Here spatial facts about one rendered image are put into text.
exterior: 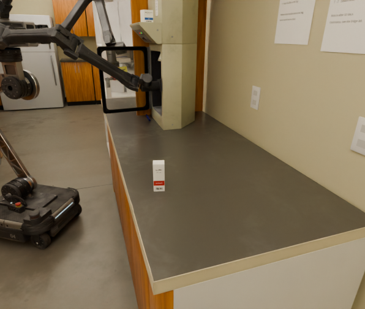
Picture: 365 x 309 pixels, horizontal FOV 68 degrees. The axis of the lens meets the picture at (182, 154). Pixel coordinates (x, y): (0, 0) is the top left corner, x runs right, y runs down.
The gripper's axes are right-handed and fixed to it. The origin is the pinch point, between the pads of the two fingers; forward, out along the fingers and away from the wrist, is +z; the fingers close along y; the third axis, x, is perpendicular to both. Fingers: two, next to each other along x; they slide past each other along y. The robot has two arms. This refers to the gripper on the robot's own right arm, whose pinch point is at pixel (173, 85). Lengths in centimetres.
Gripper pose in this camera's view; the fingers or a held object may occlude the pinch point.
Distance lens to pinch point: 172.0
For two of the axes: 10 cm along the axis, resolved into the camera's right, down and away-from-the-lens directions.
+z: 9.5, -1.2, 2.8
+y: -3.0, -3.7, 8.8
